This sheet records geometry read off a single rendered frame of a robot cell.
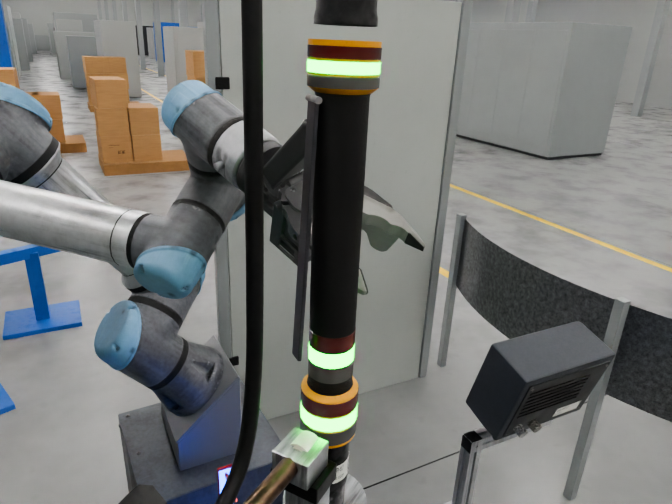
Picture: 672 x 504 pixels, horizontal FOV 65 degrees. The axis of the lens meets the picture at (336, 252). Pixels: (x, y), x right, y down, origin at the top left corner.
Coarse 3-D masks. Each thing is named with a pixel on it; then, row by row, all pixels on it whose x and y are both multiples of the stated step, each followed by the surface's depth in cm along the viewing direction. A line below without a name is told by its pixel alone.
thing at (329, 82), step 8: (312, 80) 30; (320, 80) 30; (328, 80) 30; (336, 80) 30; (344, 80) 29; (352, 80) 30; (360, 80) 30; (368, 80) 30; (376, 80) 31; (328, 88) 30; (336, 88) 30; (344, 88) 30; (352, 88) 30; (360, 88) 30; (368, 88) 30; (376, 88) 31
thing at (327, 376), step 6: (312, 366) 38; (348, 366) 38; (312, 372) 38; (318, 372) 38; (324, 372) 37; (330, 372) 37; (336, 372) 37; (342, 372) 38; (348, 372) 38; (318, 378) 38; (324, 378) 38; (330, 378) 37; (336, 378) 38; (342, 378) 38; (348, 378) 38
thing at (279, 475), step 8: (280, 464) 36; (288, 464) 36; (272, 472) 35; (280, 472) 35; (288, 472) 35; (296, 472) 36; (264, 480) 35; (272, 480) 34; (280, 480) 35; (288, 480) 35; (256, 488) 34; (264, 488) 34; (272, 488) 34; (280, 488) 34; (256, 496) 33; (264, 496) 33; (272, 496) 34
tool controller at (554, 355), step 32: (512, 352) 107; (544, 352) 108; (576, 352) 110; (608, 352) 112; (480, 384) 113; (512, 384) 104; (544, 384) 104; (576, 384) 111; (480, 416) 115; (512, 416) 107; (544, 416) 114
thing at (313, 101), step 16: (304, 160) 33; (304, 176) 33; (304, 192) 33; (304, 208) 33; (304, 224) 34; (304, 240) 34; (304, 256) 34; (304, 272) 34; (304, 288) 35; (304, 304) 35
